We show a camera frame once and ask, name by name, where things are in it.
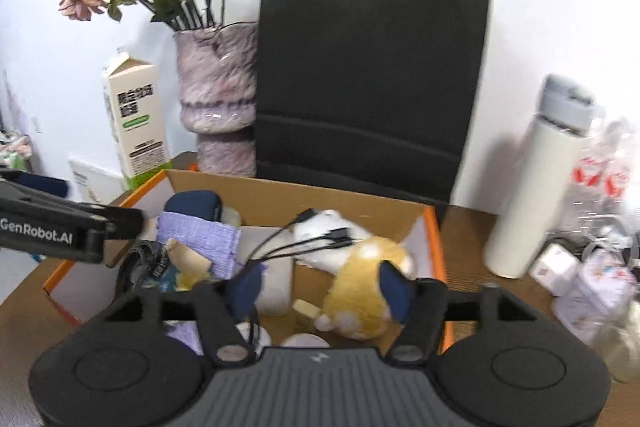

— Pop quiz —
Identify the purple knit pouch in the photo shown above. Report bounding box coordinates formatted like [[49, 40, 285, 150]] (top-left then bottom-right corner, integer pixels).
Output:
[[156, 211, 241, 280]]

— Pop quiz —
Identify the yellow white plush toy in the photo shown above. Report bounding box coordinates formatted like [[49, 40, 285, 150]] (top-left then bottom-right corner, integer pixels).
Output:
[[293, 210, 416, 340]]

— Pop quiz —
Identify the navy blue pouch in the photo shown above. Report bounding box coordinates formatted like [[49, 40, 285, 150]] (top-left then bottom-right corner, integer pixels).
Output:
[[164, 190, 224, 222]]

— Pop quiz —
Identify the black usb cable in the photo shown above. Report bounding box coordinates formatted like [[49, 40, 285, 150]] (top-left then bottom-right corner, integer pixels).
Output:
[[244, 207, 362, 348]]

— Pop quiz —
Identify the white jar lid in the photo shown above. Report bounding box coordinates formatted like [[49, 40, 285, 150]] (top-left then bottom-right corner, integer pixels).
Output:
[[281, 333, 330, 349]]

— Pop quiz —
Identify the white box on floor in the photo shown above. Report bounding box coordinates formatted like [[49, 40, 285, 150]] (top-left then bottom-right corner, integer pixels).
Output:
[[68, 157, 127, 205]]

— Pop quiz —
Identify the orange cardboard box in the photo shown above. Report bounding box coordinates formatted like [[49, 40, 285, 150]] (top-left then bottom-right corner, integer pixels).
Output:
[[41, 168, 456, 356]]

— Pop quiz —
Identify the white power adapter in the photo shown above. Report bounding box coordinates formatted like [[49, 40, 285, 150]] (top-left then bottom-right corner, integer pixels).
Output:
[[528, 243, 580, 297]]

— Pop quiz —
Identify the white green milk carton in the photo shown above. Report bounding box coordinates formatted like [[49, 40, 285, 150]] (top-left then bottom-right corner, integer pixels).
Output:
[[104, 51, 171, 190]]

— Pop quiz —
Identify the white tin box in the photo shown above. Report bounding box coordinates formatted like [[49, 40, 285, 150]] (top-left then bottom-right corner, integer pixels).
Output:
[[552, 249, 637, 345]]

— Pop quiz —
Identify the plastic water bottle pack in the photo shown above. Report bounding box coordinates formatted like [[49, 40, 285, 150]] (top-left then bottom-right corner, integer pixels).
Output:
[[556, 120, 634, 245]]

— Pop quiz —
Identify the pink ribbed vase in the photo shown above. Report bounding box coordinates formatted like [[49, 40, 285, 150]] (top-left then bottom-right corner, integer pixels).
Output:
[[175, 22, 258, 178]]

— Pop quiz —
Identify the black paper bag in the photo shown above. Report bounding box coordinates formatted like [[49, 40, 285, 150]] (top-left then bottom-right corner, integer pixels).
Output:
[[255, 0, 490, 205]]

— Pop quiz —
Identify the white thermos bottle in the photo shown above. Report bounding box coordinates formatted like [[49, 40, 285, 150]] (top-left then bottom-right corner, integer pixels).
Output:
[[483, 75, 596, 279]]

